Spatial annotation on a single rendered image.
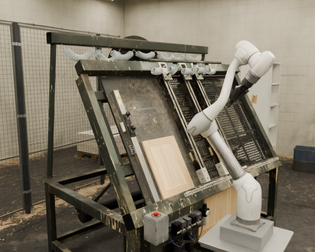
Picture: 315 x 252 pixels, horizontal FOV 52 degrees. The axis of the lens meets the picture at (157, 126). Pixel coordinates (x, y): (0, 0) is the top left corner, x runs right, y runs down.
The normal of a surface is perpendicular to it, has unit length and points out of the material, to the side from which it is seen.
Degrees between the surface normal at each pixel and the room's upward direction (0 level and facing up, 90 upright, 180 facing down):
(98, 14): 90
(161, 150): 59
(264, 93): 90
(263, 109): 90
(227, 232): 90
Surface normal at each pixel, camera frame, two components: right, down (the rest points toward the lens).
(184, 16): -0.57, 0.13
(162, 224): 0.69, 0.11
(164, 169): 0.60, -0.41
